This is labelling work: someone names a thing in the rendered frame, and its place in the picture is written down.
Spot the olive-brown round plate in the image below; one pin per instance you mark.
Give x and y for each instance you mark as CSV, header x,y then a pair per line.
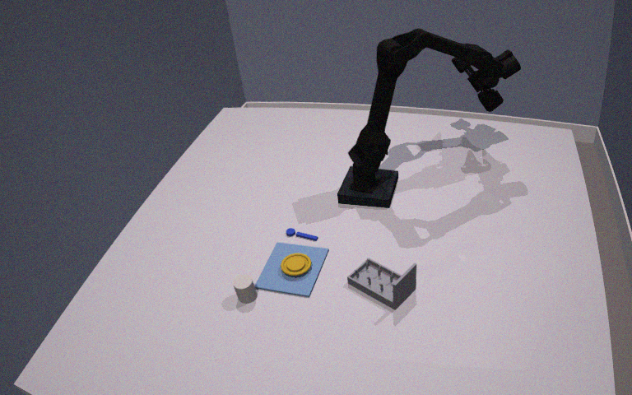
x,y
296,264

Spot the blue flat square mat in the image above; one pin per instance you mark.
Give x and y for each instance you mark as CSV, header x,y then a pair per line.
x,y
274,279

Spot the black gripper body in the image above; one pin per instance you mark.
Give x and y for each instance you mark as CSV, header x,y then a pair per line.
x,y
492,99

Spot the grey dish rack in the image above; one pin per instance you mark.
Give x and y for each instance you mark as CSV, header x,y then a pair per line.
x,y
384,284

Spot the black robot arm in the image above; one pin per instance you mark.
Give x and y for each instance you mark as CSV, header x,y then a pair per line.
x,y
392,56

